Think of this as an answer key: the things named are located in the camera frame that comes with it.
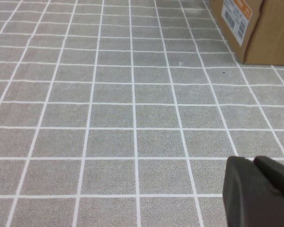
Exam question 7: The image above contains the brown cardboard shoe box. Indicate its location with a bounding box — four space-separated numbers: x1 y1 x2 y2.
210 0 284 66

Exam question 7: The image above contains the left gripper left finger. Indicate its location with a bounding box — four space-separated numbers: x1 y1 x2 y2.
222 156 284 227

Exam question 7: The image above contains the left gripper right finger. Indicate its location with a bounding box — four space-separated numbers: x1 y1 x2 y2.
253 155 284 207

